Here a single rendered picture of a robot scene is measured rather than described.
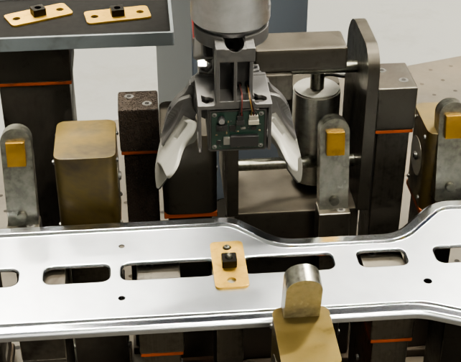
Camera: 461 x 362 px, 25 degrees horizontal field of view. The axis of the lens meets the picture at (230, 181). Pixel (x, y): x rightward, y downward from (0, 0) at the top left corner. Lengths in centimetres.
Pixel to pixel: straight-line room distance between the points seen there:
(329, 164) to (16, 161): 37
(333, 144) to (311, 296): 29
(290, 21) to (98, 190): 57
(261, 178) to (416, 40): 270
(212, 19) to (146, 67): 285
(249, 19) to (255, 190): 45
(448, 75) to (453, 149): 96
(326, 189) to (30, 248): 36
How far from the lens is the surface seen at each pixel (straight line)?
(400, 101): 131
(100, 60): 388
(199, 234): 123
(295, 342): 102
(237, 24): 96
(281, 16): 170
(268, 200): 135
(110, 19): 138
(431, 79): 225
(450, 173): 134
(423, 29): 416
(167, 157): 107
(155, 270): 120
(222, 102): 98
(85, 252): 122
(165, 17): 138
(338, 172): 128
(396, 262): 123
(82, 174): 125
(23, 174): 127
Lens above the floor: 173
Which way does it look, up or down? 33 degrees down
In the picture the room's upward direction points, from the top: straight up
